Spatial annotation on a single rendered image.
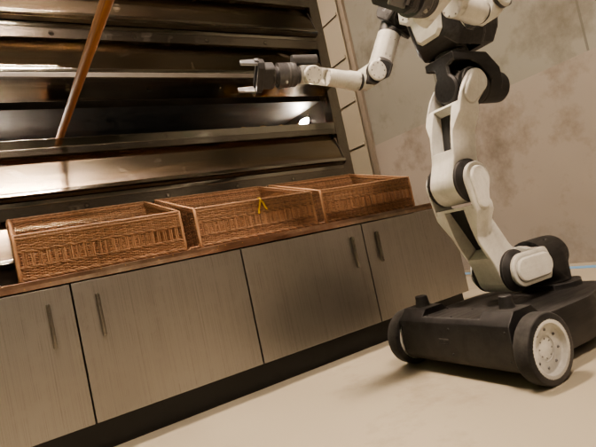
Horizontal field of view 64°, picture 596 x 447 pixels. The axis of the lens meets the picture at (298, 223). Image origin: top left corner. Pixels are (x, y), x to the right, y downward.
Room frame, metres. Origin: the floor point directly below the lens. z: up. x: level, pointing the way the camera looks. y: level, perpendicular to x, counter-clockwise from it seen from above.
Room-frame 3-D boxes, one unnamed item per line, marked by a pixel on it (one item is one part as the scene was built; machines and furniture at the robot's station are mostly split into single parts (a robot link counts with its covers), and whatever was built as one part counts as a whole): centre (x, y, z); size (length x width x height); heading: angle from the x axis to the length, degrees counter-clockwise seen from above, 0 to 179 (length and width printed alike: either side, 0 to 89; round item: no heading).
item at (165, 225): (1.84, 0.78, 0.72); 0.56 x 0.49 x 0.28; 121
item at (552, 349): (1.34, -0.59, 0.10); 0.20 x 0.05 x 0.20; 120
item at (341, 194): (2.47, -0.24, 0.72); 0.56 x 0.49 x 0.28; 121
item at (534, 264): (1.70, -0.70, 0.28); 0.21 x 0.20 x 0.13; 120
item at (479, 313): (1.69, -0.67, 0.19); 0.64 x 0.52 x 0.33; 120
